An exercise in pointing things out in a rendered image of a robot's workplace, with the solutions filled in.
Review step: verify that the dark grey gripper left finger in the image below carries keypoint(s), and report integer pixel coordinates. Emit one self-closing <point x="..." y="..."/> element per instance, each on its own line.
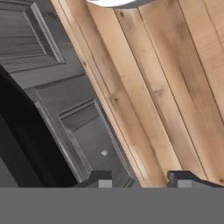
<point x="100" y="178"/>

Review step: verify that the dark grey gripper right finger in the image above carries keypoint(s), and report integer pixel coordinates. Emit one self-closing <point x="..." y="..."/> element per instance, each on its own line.
<point x="182" y="177"/>

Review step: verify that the grey panelled door with knob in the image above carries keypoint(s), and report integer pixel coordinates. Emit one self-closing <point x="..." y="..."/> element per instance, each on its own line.
<point x="87" y="137"/>

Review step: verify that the grey panelled cupboard door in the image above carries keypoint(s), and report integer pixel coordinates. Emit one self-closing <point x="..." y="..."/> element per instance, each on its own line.
<point x="35" y="43"/>

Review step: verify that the small silver knob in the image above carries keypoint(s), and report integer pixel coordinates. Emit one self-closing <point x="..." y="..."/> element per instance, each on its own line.
<point x="104" y="152"/>

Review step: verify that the white round object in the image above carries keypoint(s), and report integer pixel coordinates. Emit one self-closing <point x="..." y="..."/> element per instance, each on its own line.
<point x="119" y="3"/>

